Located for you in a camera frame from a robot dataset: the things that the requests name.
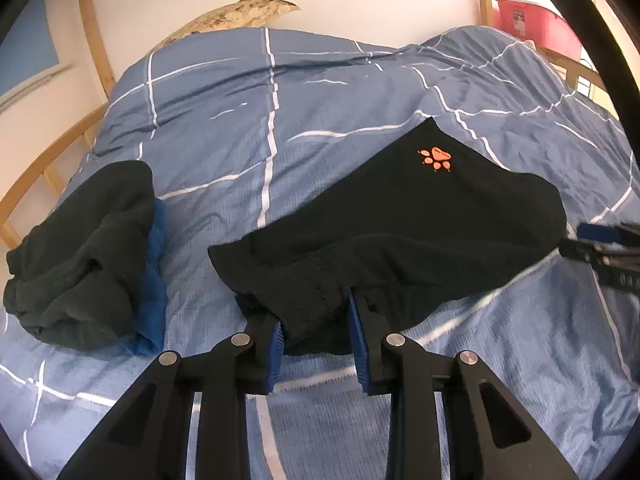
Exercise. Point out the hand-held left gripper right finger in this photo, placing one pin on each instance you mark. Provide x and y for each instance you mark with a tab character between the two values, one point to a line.
358	342

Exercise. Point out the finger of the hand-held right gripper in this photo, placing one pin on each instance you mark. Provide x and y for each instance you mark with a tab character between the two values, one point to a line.
597	233
580	250

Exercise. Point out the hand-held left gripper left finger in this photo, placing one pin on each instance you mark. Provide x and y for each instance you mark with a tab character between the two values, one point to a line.
275	352

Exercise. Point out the black pants with orange pawprint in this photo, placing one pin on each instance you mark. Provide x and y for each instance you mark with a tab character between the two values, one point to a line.
425	210

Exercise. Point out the blue folded garment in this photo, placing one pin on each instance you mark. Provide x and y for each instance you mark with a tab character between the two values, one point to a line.
152	300

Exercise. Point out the dark green crumpled garment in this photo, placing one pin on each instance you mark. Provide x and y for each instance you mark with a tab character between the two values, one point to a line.
80	260

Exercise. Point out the red plastic bin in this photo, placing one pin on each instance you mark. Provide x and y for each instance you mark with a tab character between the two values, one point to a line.
540	22

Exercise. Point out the blue checked duvet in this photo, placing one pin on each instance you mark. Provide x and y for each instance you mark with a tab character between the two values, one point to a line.
350	110

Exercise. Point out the camouflage pattern pillow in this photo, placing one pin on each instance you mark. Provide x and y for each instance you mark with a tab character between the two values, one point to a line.
240	12

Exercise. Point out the white window sill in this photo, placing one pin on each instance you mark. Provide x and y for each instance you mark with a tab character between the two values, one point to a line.
35	82

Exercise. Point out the blue window blind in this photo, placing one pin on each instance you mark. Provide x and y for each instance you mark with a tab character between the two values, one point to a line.
30	45

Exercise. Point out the wooden bed frame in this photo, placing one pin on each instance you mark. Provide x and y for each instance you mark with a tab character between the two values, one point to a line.
92	35

